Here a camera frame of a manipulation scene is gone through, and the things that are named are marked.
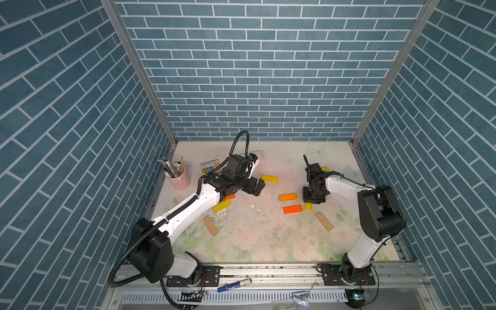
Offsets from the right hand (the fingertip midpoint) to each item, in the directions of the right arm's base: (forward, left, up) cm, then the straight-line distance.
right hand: (307, 200), depth 95 cm
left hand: (-3, +23, +18) cm, 30 cm away
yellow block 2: (+11, +18, +1) cm, 21 cm away
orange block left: (-2, +39, +2) cm, 39 cm away
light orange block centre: (+1, +10, 0) cm, 10 cm away
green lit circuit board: (-38, -16, -1) cm, 41 cm away
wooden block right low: (-10, -7, -1) cm, 13 cm away
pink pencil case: (+25, +26, +3) cm, 36 cm away
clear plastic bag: (-40, +6, +2) cm, 41 cm away
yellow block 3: (-6, +42, +1) cm, 42 cm away
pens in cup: (+4, +67, +13) cm, 69 cm away
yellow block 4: (-3, 0, 0) cm, 3 cm away
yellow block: (+20, -12, 0) cm, 24 cm away
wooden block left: (-17, +45, +1) cm, 48 cm away
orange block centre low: (-6, +8, +1) cm, 10 cm away
